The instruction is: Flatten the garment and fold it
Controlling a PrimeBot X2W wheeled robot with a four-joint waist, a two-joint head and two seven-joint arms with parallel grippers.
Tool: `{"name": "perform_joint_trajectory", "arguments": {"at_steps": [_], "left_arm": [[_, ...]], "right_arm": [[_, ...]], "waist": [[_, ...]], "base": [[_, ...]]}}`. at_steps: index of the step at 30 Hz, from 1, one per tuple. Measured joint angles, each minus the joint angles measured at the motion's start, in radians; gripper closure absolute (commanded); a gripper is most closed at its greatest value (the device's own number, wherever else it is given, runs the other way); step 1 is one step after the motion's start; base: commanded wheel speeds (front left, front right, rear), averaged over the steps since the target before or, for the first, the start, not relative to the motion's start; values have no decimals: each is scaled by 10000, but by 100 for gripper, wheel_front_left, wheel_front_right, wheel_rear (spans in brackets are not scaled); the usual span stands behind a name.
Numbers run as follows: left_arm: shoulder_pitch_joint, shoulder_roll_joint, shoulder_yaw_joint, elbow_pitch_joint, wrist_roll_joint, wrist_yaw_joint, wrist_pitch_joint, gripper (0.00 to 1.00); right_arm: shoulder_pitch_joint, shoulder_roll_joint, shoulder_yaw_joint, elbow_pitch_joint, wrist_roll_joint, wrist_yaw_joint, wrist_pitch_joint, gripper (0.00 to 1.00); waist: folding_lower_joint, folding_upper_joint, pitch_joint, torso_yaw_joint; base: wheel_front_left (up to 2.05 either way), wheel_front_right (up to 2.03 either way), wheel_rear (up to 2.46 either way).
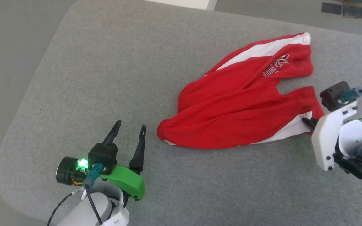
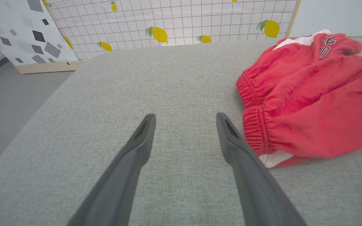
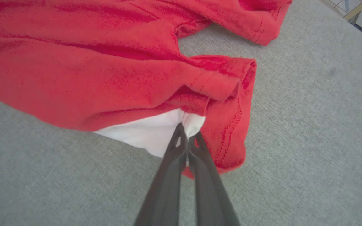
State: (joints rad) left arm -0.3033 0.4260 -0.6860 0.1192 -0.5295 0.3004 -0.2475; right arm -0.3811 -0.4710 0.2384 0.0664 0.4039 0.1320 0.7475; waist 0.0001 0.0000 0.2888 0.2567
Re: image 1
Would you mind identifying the white box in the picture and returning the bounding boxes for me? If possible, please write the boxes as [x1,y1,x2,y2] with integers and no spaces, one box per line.
[145,0,217,11]

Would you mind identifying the small black floor tape patch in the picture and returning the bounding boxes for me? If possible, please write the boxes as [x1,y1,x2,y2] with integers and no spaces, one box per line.
[321,3,342,14]

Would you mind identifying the black cable with teal plug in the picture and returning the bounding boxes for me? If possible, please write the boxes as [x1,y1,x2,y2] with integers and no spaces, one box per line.
[339,87,362,104]
[83,163,103,226]

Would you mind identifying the red shorts with white stripes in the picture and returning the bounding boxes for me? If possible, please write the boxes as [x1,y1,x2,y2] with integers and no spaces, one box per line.
[157,32,325,149]

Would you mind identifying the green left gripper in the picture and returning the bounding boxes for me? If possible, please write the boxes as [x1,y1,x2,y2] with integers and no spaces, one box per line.
[56,120,147,201]

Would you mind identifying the thin black cable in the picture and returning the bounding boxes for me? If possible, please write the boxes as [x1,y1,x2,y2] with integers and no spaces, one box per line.
[47,188,85,226]

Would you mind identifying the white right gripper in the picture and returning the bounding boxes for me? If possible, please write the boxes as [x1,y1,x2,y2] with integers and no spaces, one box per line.
[302,102,358,172]

